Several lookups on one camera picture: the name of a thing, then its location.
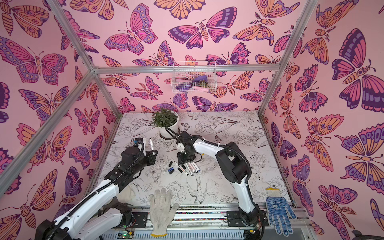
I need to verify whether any white plant pot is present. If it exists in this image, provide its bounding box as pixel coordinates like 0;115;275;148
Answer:
158;111;180;140

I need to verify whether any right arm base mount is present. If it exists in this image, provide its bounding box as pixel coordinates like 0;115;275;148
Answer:
224;209;269;229

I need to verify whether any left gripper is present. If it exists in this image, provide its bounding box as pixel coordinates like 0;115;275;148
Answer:
130;149;158;177

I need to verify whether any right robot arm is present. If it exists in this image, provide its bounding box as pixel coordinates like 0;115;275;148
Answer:
175;131;263;226

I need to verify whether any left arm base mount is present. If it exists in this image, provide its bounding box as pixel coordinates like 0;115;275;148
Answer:
102;203;149;229

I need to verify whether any green plant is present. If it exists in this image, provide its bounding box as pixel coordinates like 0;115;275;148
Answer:
152;109;178;128

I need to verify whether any white knit glove front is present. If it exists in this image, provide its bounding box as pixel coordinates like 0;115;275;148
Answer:
149;188;179;238

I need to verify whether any green circuit board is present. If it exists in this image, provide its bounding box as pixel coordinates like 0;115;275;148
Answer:
118;231;133;240

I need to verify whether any white wire basket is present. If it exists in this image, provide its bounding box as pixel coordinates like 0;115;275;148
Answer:
170;61;218;94

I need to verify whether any blue dotted glove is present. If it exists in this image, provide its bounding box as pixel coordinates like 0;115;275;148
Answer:
266;188;297;237

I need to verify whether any white marker red label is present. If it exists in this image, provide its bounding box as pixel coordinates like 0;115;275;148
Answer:
178;165;189;176

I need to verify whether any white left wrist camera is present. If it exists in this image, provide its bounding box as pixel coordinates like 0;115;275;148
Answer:
134;138;147;156

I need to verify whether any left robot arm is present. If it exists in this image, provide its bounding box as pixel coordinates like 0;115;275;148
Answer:
35;138;158;240

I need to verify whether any aluminium frame rail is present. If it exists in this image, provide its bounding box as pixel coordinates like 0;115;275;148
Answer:
94;64;280;75

